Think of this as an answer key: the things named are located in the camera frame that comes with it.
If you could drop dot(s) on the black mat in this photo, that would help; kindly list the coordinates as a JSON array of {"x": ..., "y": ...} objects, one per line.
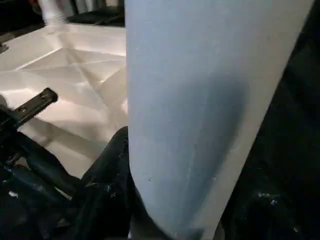
[{"x": 287, "y": 125}]

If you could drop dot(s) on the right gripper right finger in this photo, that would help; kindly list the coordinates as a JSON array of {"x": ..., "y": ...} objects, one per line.
[{"x": 262, "y": 215}]

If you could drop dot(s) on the white plastic table top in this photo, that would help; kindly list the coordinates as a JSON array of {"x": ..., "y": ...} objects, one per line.
[{"x": 75, "y": 62}]

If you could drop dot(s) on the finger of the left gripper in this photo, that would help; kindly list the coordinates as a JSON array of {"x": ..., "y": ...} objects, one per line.
[
  {"x": 50, "y": 160},
  {"x": 32, "y": 182}
]

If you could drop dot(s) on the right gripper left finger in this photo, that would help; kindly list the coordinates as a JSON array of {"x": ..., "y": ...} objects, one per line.
[{"x": 107, "y": 200}]

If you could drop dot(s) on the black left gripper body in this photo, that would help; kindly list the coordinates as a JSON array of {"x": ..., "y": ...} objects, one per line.
[{"x": 15, "y": 120}]

